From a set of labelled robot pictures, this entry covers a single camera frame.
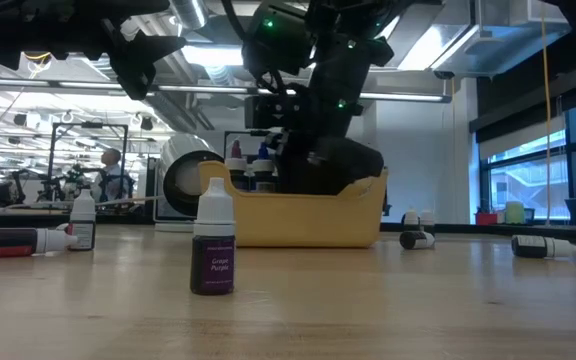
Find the yellow plastic bin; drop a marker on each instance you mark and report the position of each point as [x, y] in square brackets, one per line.
[293, 222]

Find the small white-labelled dropper bottle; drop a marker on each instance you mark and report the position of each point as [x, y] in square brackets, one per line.
[84, 215]

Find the small red-labelled dropper bottle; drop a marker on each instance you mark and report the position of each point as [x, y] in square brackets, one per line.
[13, 242]

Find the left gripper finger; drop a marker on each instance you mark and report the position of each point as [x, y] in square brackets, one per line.
[153, 47]
[135, 77]

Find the person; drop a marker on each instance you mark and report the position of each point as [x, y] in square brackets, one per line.
[113, 172]

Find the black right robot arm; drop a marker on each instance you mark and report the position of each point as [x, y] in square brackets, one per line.
[348, 50]

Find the black ceiling device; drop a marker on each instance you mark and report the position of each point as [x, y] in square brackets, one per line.
[38, 56]

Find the grape purple dropper bottle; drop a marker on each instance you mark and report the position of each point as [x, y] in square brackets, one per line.
[213, 265]

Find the large blue food colouring bottle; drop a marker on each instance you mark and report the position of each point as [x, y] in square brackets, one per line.
[263, 167]

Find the long ceiling light bar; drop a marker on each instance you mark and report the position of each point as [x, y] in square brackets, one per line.
[408, 96]

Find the silver ceiling duct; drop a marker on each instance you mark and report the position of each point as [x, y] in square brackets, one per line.
[188, 12]

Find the red box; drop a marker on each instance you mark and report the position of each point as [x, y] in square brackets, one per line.
[486, 218]

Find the green cup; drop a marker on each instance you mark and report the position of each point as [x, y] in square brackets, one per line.
[514, 214]

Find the background black robot arms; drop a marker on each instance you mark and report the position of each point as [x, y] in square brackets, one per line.
[53, 187]

